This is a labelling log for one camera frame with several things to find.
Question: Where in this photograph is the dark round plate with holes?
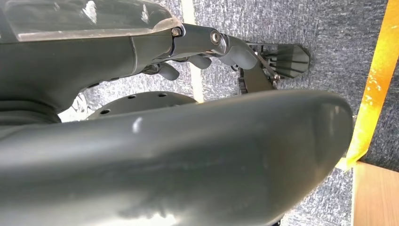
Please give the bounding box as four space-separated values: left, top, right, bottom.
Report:
87 91 198 121

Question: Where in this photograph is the robot left arm ribbed sleeve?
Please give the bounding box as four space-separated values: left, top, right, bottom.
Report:
0 99 62 139

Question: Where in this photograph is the pale floor tape strip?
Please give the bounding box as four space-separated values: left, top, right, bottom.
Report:
181 0 205 104

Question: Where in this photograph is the yellow floor tape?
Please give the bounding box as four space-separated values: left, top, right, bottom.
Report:
336 0 399 171

